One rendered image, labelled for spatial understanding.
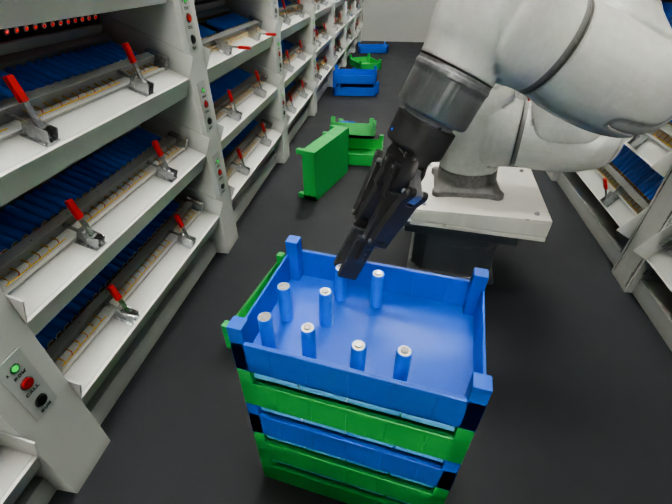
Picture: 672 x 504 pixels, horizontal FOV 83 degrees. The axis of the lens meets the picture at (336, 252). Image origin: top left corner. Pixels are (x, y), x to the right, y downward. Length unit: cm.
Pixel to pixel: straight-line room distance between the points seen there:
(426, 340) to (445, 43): 36
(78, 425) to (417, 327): 60
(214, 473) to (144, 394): 25
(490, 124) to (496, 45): 57
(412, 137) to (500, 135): 57
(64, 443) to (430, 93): 76
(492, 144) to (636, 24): 55
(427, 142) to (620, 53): 19
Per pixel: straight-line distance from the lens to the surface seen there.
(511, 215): 102
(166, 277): 99
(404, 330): 56
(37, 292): 73
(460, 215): 99
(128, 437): 92
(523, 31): 45
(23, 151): 70
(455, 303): 61
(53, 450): 82
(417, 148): 45
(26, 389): 73
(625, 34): 50
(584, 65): 48
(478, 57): 44
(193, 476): 84
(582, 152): 103
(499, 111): 101
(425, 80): 45
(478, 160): 104
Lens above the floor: 74
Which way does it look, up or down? 37 degrees down
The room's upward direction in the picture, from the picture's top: straight up
